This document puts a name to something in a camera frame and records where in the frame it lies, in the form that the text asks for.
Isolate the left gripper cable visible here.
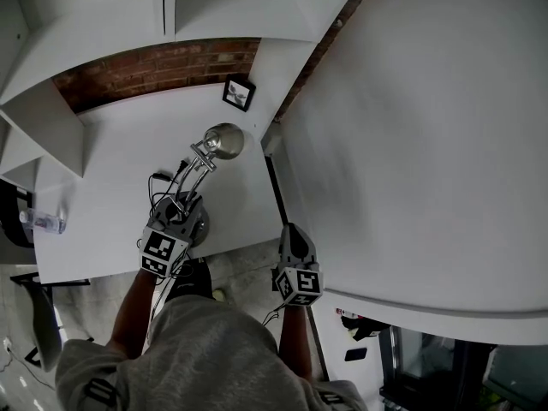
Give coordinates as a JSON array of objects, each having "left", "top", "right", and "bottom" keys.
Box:
[{"left": 147, "top": 259, "right": 194, "bottom": 342}]

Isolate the person's left forearm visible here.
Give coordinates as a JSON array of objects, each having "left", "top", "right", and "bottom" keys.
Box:
[{"left": 106, "top": 270, "right": 159, "bottom": 359}]

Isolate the clear plastic water bottle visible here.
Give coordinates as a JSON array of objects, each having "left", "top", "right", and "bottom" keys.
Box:
[{"left": 19, "top": 210, "right": 68, "bottom": 235}]

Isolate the white desk with drawers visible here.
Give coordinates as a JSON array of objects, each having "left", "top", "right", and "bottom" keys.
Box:
[{"left": 33, "top": 84, "right": 289, "bottom": 284}]

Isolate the thin floor cable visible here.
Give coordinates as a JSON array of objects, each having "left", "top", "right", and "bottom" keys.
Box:
[{"left": 0, "top": 336, "right": 57, "bottom": 389}]

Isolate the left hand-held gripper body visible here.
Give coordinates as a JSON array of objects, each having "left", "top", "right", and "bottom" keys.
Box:
[{"left": 140, "top": 217, "right": 192, "bottom": 278}]

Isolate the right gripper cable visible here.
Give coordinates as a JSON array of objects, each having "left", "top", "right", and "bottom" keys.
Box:
[{"left": 260, "top": 301, "right": 286, "bottom": 327}]

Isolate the black window frame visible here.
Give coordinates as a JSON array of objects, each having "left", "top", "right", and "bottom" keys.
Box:
[{"left": 378, "top": 325, "right": 548, "bottom": 411}]

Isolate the black power cable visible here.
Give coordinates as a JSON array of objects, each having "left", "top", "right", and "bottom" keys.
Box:
[{"left": 147, "top": 158, "right": 192, "bottom": 213}]

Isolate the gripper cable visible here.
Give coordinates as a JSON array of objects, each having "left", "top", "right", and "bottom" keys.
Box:
[
  {"left": 260, "top": 301, "right": 286, "bottom": 327},
  {"left": 147, "top": 259, "right": 194, "bottom": 342}
]

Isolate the black picture frame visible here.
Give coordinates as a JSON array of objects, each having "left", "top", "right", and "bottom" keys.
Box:
[{"left": 221, "top": 74, "right": 257, "bottom": 113}]

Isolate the white wall shelf unit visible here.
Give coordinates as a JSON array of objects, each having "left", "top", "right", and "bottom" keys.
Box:
[{"left": 0, "top": 0, "right": 369, "bottom": 192}]

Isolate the grey chair with black legs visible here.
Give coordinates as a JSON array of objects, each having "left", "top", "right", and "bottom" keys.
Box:
[{"left": 10, "top": 271, "right": 93, "bottom": 372}]

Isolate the person's black trouser leg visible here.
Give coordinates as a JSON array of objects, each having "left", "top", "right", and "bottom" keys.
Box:
[{"left": 164, "top": 258, "right": 213, "bottom": 303}]

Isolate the person's grey shirt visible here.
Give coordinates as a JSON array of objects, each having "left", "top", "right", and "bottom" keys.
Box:
[{"left": 55, "top": 294, "right": 365, "bottom": 411}]

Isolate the person's right forearm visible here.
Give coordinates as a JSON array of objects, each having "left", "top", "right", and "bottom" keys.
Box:
[{"left": 277, "top": 304, "right": 313, "bottom": 380}]

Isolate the silver metal desk lamp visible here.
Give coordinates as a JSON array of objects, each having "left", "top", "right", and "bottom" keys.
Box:
[{"left": 173, "top": 122, "right": 246, "bottom": 247}]

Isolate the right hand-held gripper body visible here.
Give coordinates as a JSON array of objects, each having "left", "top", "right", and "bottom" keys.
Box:
[{"left": 272, "top": 262, "right": 323, "bottom": 307}]

